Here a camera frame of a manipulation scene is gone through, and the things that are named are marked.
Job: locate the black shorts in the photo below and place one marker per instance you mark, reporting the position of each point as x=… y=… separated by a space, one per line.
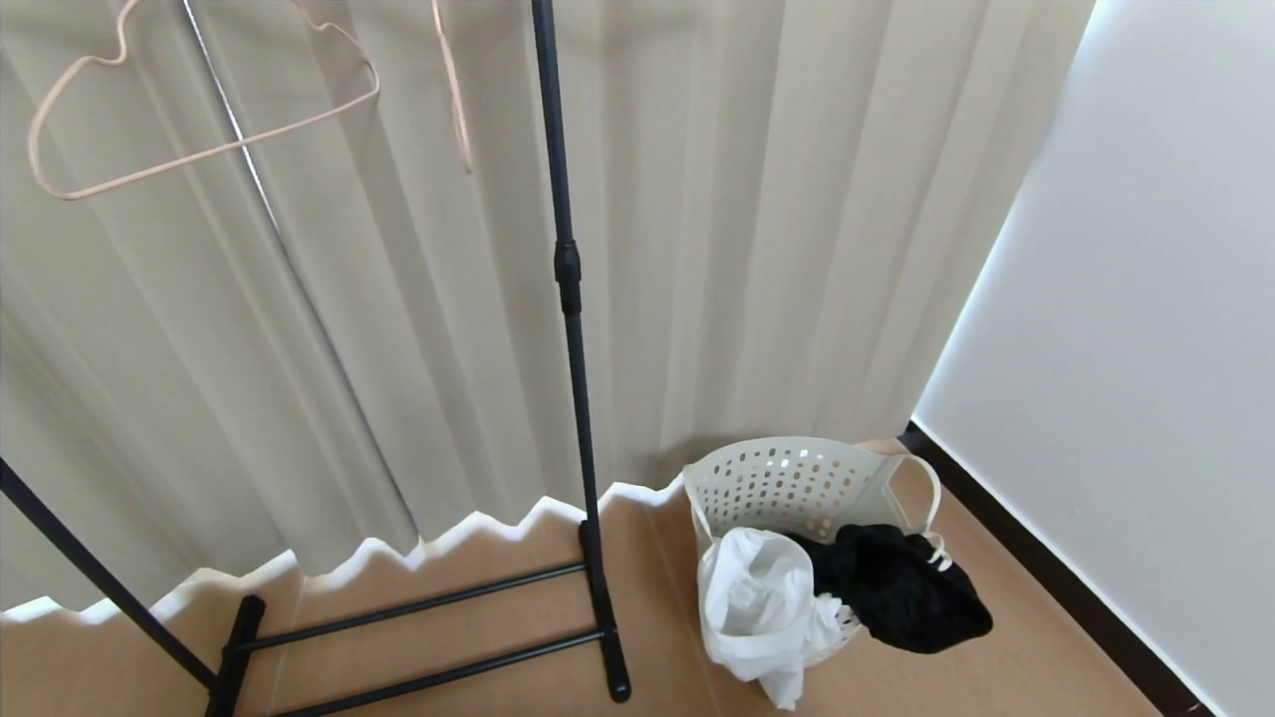
x=906 y=597

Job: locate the pink clothes hanger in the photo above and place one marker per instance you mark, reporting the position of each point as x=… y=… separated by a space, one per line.
x=450 y=80
x=149 y=171

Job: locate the black clothes rack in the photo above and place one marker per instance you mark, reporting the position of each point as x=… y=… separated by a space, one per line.
x=568 y=269

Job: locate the white laundry basket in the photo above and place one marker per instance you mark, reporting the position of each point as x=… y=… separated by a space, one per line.
x=877 y=488

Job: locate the beige curtain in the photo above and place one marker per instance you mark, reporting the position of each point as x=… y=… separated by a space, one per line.
x=797 y=199

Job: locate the white garment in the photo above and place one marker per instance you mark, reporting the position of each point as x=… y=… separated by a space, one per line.
x=757 y=607

